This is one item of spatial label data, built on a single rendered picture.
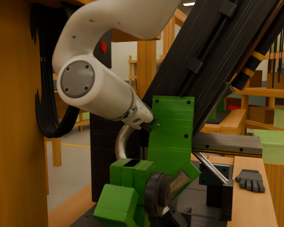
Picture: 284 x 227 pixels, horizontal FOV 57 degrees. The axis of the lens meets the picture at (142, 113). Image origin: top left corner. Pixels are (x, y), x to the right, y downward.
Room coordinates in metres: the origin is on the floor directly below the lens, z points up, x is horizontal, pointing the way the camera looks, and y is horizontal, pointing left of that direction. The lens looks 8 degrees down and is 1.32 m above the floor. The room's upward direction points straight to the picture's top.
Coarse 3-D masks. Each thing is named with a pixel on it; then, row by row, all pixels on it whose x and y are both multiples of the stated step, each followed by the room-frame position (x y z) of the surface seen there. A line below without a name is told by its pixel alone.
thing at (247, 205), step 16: (240, 160) 1.31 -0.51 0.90; (256, 160) 1.31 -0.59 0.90; (240, 192) 0.93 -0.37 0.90; (256, 192) 0.93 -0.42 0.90; (240, 208) 0.81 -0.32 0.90; (256, 208) 0.81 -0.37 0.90; (272, 208) 0.81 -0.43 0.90; (240, 224) 0.71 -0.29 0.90; (256, 224) 0.71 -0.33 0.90; (272, 224) 0.71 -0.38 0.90
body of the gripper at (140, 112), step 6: (138, 102) 0.58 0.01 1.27; (138, 108) 0.54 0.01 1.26; (144, 108) 0.59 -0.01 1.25; (126, 114) 0.54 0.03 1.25; (132, 114) 0.54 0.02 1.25; (138, 114) 0.55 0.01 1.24; (144, 114) 0.56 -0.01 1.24; (150, 114) 0.61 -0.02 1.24; (126, 120) 0.54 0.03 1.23; (132, 120) 0.55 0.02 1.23; (138, 120) 0.57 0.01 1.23; (144, 120) 0.58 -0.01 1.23; (150, 120) 0.60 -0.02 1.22; (132, 126) 0.57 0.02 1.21; (138, 126) 0.59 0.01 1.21
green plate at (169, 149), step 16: (160, 96) 0.72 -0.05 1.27; (176, 96) 0.70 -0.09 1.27; (192, 96) 0.69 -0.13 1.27; (160, 112) 0.70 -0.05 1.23; (176, 112) 0.69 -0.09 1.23; (192, 112) 0.67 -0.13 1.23; (160, 128) 0.69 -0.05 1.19; (176, 128) 0.68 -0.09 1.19; (192, 128) 0.67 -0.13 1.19; (160, 144) 0.68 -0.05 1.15; (176, 144) 0.67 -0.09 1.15; (160, 160) 0.67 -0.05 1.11; (176, 160) 0.65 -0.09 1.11
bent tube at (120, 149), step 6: (144, 102) 0.71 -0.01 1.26; (126, 126) 0.69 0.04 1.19; (120, 132) 0.69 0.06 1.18; (126, 132) 0.69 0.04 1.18; (120, 138) 0.69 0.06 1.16; (126, 138) 0.69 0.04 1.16; (120, 144) 0.68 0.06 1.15; (126, 144) 0.70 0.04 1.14; (120, 150) 0.68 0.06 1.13; (120, 156) 0.67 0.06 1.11; (126, 156) 0.68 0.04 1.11; (168, 210) 0.62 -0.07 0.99
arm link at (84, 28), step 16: (96, 0) 0.43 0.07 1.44; (112, 0) 0.39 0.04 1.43; (128, 0) 0.37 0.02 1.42; (144, 0) 0.37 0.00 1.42; (160, 0) 0.37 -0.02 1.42; (176, 0) 0.38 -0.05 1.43; (80, 16) 0.43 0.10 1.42; (96, 16) 0.41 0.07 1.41; (112, 16) 0.39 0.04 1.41; (128, 16) 0.38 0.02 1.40; (144, 16) 0.37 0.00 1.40; (160, 16) 0.38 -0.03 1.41; (64, 32) 0.46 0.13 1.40; (80, 32) 0.46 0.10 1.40; (96, 32) 0.47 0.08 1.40; (128, 32) 0.40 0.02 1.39; (144, 32) 0.39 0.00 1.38; (160, 32) 0.41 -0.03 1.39; (64, 48) 0.47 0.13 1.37; (80, 48) 0.48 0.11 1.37
